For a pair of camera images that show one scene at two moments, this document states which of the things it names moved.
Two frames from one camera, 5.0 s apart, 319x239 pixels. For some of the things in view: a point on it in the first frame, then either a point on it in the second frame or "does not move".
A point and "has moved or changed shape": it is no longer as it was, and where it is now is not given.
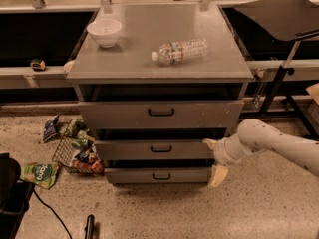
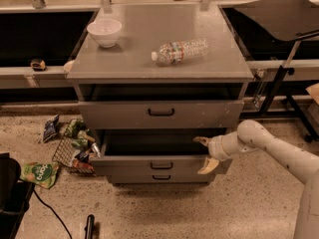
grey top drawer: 160,115 does not move
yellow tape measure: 38,65 does not move
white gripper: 220,152 → 214,147
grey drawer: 124,149 has moved or changed shape
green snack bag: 40,174 does not move
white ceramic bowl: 105,31 does not move
